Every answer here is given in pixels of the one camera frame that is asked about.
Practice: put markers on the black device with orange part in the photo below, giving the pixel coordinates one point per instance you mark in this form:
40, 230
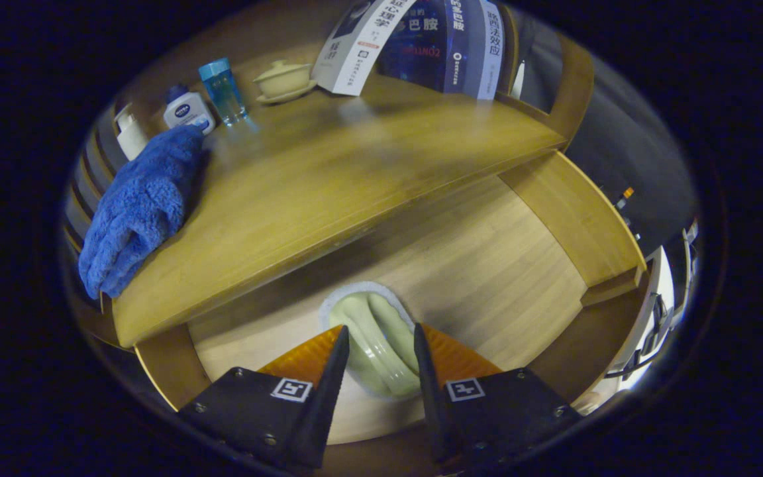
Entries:
625, 197

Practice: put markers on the dark blue book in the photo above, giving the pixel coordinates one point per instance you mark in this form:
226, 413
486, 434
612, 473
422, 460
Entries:
421, 40

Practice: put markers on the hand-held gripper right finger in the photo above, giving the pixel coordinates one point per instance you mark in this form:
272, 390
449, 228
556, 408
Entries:
431, 397

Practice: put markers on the white bottle with blue cap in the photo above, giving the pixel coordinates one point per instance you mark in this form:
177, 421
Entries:
186, 109

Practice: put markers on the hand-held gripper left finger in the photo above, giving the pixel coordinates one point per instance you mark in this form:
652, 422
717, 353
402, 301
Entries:
325, 404

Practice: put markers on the wooden cabinet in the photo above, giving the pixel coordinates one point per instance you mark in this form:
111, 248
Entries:
570, 86

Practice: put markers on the folded blue towel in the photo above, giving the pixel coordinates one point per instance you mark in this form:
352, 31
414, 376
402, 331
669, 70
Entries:
136, 212

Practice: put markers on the wooden drawer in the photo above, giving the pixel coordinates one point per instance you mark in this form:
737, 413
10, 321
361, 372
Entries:
487, 265

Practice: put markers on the white book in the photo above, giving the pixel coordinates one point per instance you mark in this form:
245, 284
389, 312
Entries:
361, 46

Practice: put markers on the beige lidded tea cup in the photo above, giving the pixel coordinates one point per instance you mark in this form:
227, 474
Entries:
282, 79

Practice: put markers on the clear blue bottle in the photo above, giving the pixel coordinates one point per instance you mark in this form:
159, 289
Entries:
222, 89

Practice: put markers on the wooden countertop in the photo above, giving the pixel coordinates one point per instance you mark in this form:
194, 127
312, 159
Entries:
328, 179

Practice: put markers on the pale purple book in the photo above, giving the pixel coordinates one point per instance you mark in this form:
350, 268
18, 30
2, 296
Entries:
491, 46

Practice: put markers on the white pump bottle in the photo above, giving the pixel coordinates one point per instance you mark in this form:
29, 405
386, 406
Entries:
131, 136

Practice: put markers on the black backdrop cloth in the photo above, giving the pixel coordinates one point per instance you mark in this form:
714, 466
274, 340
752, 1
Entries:
633, 165

